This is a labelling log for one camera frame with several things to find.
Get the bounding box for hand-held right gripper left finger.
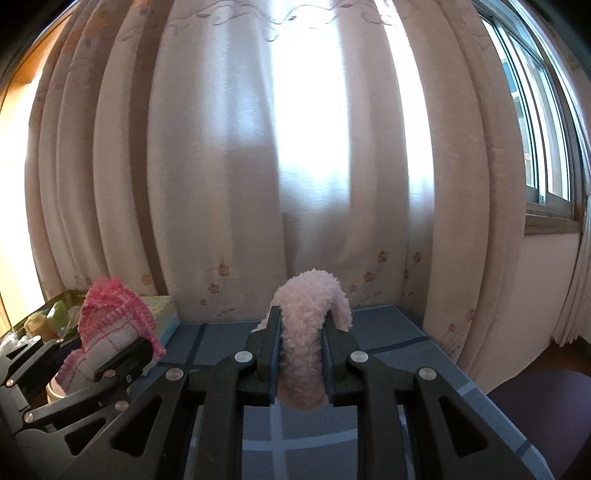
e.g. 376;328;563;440
83;305;283;480

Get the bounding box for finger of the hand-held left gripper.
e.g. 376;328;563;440
0;339;63;402
16;339;155;462

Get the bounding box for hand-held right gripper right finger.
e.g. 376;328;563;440
322;318;555;480

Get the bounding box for pink round pad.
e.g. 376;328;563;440
252;271;354;411

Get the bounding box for white sock pink lace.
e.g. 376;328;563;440
53;277;167;393

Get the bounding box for gold tin box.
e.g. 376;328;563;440
0;288;90;356

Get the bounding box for blue checked tablecloth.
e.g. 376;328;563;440
152;302;555;480

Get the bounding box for green tissue pack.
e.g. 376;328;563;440
46;298;80;330

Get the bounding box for cream tissue box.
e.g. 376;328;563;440
139;295;181;347

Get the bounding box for floral cream curtain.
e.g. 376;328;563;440
25;0;532;393

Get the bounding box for purple stool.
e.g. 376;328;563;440
487;367;591;480

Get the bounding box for tied white curtain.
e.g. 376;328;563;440
551;194;591;347

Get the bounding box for sliding window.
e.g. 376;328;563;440
475;0;583;236

